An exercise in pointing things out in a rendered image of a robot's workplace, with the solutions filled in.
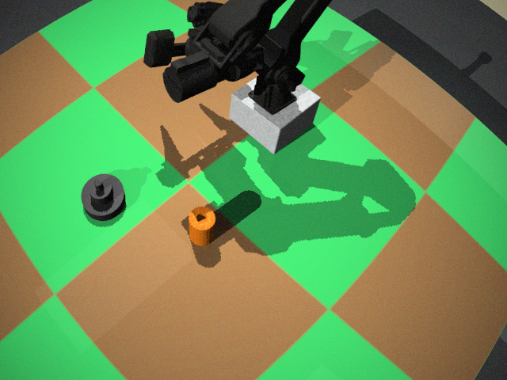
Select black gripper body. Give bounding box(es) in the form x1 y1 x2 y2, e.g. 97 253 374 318
143 29 198 67

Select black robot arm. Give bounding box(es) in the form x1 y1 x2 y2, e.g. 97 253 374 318
162 0 333 115

